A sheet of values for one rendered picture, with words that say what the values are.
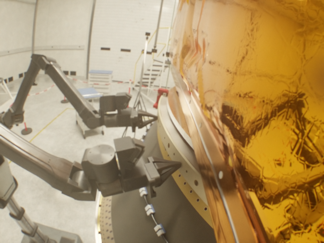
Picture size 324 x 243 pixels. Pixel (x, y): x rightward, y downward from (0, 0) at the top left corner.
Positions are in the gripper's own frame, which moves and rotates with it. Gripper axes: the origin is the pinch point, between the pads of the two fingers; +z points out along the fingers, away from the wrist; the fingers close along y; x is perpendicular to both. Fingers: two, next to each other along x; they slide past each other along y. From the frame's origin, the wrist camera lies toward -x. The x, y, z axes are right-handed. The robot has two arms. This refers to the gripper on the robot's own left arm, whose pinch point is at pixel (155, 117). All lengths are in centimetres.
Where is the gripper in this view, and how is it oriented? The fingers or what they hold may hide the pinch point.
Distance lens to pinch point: 64.8
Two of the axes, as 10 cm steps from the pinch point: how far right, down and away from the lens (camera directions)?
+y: -0.9, -4.4, 8.9
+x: 0.2, 8.9, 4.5
